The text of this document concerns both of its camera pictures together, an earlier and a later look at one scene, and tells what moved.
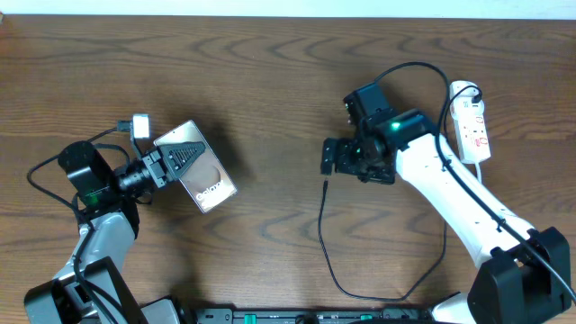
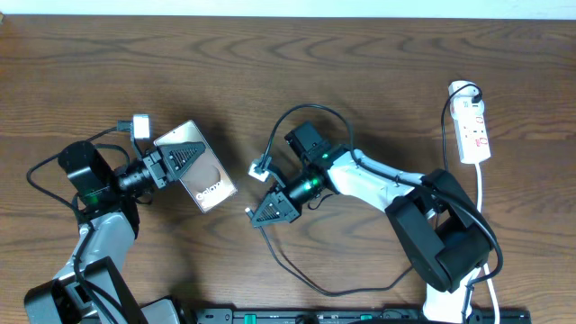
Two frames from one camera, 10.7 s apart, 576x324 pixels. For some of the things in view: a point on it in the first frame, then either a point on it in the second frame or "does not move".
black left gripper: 152,167 does not move
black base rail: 312,316 does not move
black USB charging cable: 418,286 -> 319,292
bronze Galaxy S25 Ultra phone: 206,181 does not move
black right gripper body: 353,159 -> 301,189
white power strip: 469,121 does not move
